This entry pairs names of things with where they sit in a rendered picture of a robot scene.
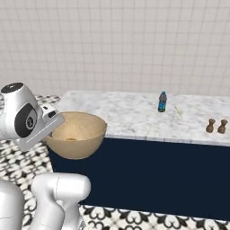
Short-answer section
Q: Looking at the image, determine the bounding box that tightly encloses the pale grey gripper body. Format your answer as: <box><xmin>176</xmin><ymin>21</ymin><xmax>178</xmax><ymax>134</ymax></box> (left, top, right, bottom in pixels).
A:
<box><xmin>16</xmin><ymin>112</ymin><xmax>66</xmax><ymax>152</ymax></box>

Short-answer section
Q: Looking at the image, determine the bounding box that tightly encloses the tan wooden bowl basket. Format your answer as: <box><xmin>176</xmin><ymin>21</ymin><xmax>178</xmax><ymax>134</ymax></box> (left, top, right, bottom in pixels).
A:
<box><xmin>44</xmin><ymin>111</ymin><xmax>108</xmax><ymax>161</ymax></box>

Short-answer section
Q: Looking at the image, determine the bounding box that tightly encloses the dark navy counter cabinet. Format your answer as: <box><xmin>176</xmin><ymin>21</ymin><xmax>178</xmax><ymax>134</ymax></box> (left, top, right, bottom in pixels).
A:
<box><xmin>48</xmin><ymin>137</ymin><xmax>230</xmax><ymax>223</ymax></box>

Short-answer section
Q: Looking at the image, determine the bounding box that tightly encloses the blue plastic bottle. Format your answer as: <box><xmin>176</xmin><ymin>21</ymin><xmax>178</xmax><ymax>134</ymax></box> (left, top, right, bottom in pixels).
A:
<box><xmin>157</xmin><ymin>91</ymin><xmax>168</xmax><ymax>113</ymax></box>

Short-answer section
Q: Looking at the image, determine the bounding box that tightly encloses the thin yellow-green stick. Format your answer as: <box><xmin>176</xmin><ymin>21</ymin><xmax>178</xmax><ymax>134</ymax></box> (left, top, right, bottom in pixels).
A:
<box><xmin>173</xmin><ymin>104</ymin><xmax>183</xmax><ymax>118</ymax></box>

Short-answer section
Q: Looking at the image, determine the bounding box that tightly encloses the brown wooden shaker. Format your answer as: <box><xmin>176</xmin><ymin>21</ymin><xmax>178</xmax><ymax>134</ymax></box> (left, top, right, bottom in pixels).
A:
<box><xmin>217</xmin><ymin>119</ymin><xmax>228</xmax><ymax>135</ymax></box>
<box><xmin>205</xmin><ymin>118</ymin><xmax>217</xmax><ymax>134</ymax></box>

